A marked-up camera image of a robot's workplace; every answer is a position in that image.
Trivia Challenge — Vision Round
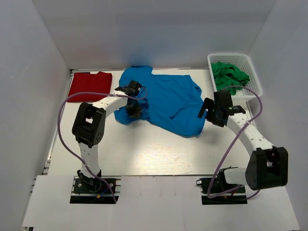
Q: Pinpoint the blue t shirt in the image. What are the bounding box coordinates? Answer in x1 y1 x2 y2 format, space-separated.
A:
119 66 205 138

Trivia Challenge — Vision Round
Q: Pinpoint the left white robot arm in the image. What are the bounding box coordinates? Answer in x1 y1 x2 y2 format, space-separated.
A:
72 80 146 192

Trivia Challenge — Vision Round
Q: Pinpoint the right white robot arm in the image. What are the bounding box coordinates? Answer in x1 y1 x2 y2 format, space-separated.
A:
198 90 288 198

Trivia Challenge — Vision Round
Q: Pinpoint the green t shirt in basket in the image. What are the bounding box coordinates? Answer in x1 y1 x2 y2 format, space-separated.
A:
211 62 250 95

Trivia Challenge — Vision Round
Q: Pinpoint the folded red t shirt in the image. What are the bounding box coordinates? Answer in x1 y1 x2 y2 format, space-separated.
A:
67 72 113 103

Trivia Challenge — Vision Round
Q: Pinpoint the white plastic basket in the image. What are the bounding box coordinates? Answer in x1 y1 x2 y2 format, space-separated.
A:
207 53 262 102

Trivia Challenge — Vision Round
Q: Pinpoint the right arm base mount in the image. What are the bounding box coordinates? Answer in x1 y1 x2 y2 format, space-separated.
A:
196 177 247 205

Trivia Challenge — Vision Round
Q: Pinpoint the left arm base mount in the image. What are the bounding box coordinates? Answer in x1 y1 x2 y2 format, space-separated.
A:
70 170 121 205

